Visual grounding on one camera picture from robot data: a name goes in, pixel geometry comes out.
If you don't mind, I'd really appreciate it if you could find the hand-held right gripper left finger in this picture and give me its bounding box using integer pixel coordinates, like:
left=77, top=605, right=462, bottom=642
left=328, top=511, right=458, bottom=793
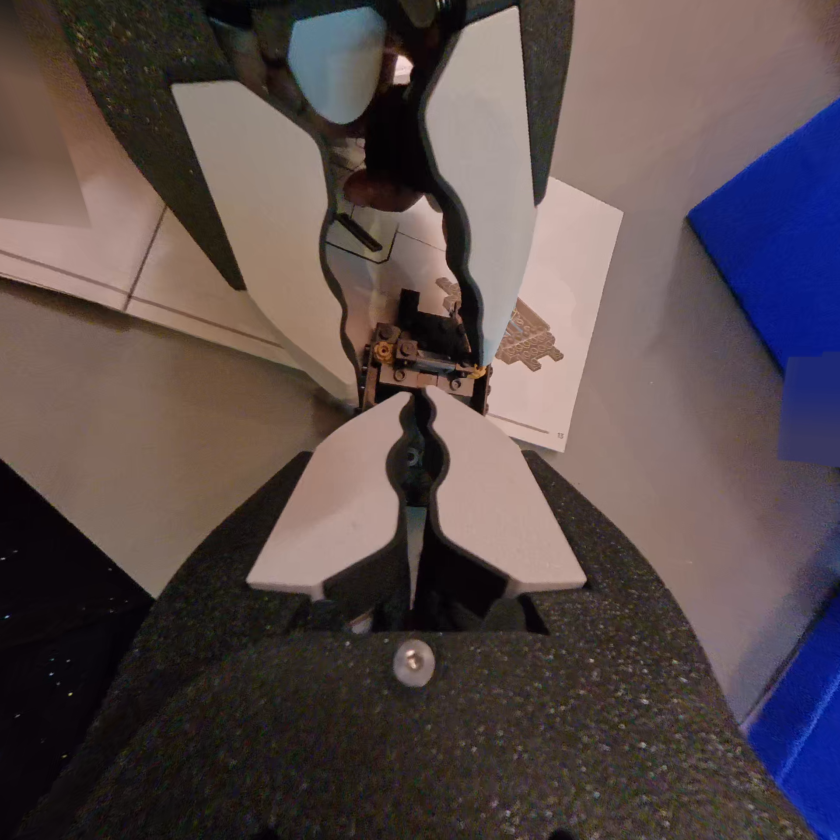
left=245, top=390, right=421, bottom=601

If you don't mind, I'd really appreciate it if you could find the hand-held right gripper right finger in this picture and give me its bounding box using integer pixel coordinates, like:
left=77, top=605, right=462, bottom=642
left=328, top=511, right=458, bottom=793
left=420, top=386, right=588, bottom=598

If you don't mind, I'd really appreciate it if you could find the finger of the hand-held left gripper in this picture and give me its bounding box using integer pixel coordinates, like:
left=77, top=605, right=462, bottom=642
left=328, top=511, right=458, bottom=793
left=416, top=5, right=540, bottom=367
left=171, top=79, right=368, bottom=414

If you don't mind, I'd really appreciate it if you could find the black lego car chassis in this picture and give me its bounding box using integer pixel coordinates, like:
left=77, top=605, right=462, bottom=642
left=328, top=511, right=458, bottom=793
left=357, top=289, right=490, bottom=421

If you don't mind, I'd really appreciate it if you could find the white lego instruction sheet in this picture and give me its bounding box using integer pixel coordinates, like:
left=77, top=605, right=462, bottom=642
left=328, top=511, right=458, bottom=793
left=326, top=176, right=624, bottom=454

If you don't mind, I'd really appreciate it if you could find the person's left hand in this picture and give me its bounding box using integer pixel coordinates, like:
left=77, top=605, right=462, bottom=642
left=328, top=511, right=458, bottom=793
left=344, top=167, right=426, bottom=212

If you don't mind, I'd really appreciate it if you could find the large blue storage bin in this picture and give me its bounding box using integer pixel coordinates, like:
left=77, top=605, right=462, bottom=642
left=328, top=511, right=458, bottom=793
left=686, top=98, right=840, bottom=378

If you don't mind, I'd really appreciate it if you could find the small blue storage bin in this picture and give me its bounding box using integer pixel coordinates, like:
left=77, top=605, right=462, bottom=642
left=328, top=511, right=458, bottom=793
left=748, top=594, right=840, bottom=840

